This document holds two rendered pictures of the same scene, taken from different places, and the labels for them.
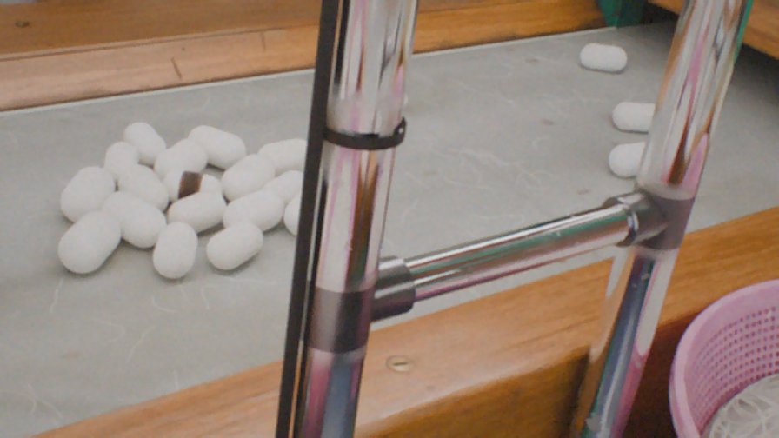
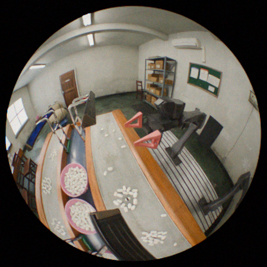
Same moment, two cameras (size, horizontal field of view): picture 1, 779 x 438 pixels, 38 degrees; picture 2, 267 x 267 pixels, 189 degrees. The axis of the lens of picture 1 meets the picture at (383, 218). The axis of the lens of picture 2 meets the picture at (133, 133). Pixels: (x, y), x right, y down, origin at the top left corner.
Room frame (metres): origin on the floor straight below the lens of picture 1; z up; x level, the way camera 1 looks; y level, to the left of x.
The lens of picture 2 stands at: (0.32, 0.35, 1.26)
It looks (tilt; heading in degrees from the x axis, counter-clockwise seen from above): 43 degrees down; 106
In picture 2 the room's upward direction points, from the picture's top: straight up
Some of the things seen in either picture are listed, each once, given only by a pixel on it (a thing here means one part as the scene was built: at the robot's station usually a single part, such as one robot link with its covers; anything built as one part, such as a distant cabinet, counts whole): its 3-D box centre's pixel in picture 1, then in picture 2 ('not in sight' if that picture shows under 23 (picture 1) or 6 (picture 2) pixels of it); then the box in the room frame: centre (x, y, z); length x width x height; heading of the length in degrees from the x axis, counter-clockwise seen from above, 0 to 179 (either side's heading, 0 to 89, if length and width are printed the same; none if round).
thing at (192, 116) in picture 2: not in sight; (191, 120); (0.55, 0.76, 1.05); 0.30 x 0.09 x 0.12; 37
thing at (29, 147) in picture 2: not in sight; (40, 123); (-0.59, 0.43, 1.08); 0.62 x 0.08 x 0.07; 130
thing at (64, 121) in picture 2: not in sight; (57, 114); (-2.73, 1.34, 0.47); 0.97 x 0.62 x 0.94; 151
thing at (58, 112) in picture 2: not in sight; (58, 115); (-2.74, 1.39, 0.40); 0.74 x 0.56 x 0.38; 128
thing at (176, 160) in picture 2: not in sight; (174, 153); (0.56, 0.77, 0.71); 0.20 x 0.07 x 0.08; 127
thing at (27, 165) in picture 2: not in sight; (26, 167); (-1.95, -0.58, 0.45); 0.44 x 0.43 x 0.91; 147
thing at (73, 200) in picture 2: not in sight; (83, 216); (0.08, 0.08, 0.72); 0.27 x 0.27 x 0.10
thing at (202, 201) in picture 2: not in sight; (207, 206); (0.93, 0.29, 0.71); 0.20 x 0.07 x 0.08; 127
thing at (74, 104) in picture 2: not in sight; (86, 122); (-0.23, 0.74, 0.90); 0.20 x 0.19 x 0.45; 130
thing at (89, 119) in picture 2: not in sight; (89, 101); (-0.16, 0.79, 1.08); 0.62 x 0.08 x 0.07; 130
